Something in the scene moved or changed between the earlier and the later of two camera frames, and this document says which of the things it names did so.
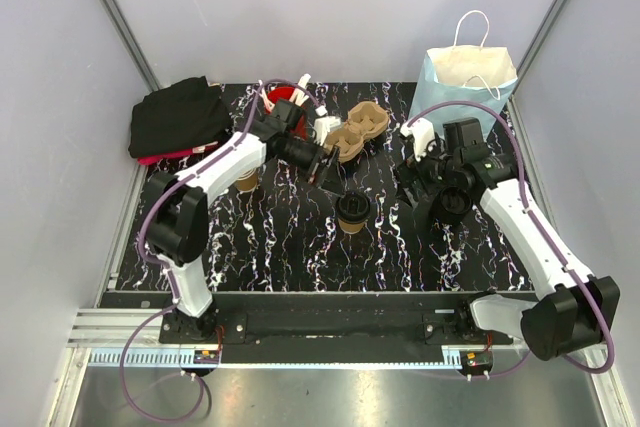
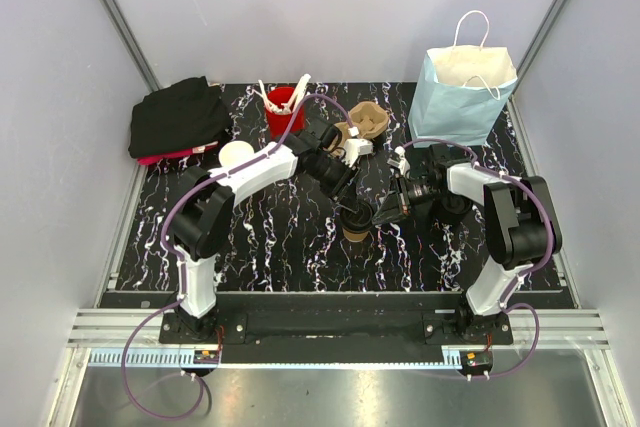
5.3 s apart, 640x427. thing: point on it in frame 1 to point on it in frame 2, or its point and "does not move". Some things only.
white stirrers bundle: (299, 96) does not move
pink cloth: (155, 159) does not move
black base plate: (322, 328) does not move
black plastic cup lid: (353, 207) does not move
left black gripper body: (318, 171) to (338, 189)
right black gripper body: (409, 170) to (401, 197)
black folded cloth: (177, 118) does not move
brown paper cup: (350, 227) to (355, 236)
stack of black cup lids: (451, 204) does not move
